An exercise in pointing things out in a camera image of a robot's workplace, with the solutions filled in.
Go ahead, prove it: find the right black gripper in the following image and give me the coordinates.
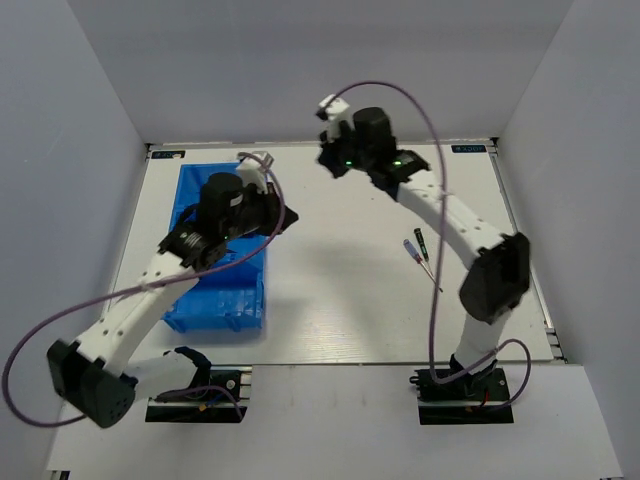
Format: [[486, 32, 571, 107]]
[[319, 123, 374, 181]]

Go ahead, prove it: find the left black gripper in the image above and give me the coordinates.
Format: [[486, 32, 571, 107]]
[[223, 181, 300, 241]]

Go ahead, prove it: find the green black precision screwdriver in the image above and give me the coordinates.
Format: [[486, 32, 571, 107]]
[[414, 228, 430, 263]]

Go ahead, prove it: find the blue red precision screwdriver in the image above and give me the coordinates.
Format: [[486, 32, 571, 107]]
[[403, 239, 436, 283]]

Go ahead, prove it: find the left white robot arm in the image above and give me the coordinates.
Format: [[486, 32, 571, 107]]
[[47, 173, 299, 428]]

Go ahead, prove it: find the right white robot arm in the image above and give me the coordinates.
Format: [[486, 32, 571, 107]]
[[316, 97, 530, 399]]

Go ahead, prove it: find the right blue logo sticker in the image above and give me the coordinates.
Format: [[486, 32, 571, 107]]
[[451, 144, 487, 154]]

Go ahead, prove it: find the blue logo sticker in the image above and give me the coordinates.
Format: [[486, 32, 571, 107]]
[[151, 150, 186, 159], [451, 144, 487, 154]]

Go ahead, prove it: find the blue three-compartment bin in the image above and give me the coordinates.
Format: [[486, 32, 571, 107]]
[[163, 163, 266, 334]]

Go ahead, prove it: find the left blue logo sticker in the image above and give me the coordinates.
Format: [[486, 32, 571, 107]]
[[151, 150, 186, 159]]

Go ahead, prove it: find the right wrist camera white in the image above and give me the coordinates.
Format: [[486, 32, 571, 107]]
[[315, 94, 350, 143]]

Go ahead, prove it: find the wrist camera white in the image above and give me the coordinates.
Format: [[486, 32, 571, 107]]
[[236, 151, 274, 194], [315, 94, 350, 143]]

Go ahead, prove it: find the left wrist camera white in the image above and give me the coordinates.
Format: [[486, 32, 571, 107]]
[[236, 151, 274, 194]]

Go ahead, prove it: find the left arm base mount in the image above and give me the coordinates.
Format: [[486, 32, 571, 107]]
[[145, 347, 252, 424]]

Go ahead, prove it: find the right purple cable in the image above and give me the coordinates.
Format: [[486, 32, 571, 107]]
[[329, 81, 532, 411]]

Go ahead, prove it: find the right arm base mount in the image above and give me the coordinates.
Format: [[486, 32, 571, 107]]
[[409, 368, 514, 426]]

